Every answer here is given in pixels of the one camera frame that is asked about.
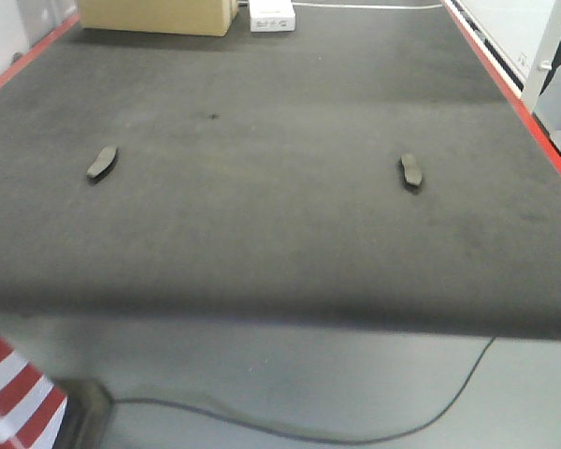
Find red conveyor edge rail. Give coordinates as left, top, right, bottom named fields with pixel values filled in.
left=0, top=13, right=79, bottom=90

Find large cardboard box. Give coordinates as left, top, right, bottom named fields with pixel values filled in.
left=77, top=0, right=238, bottom=36

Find black floor power cable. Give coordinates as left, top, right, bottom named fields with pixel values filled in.
left=109, top=335, right=497, bottom=445

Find white conveyor side rail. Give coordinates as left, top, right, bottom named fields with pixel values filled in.
left=439, top=0, right=561, bottom=202

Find grey brake pad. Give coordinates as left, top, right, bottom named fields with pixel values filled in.
left=399, top=153, right=424, bottom=191
left=86, top=146, right=119, bottom=182

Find long white carton box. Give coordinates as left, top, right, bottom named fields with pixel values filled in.
left=248, top=0, right=296, bottom=33

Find left striped traffic cone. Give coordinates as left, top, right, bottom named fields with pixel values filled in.
left=0, top=317, right=114, bottom=449

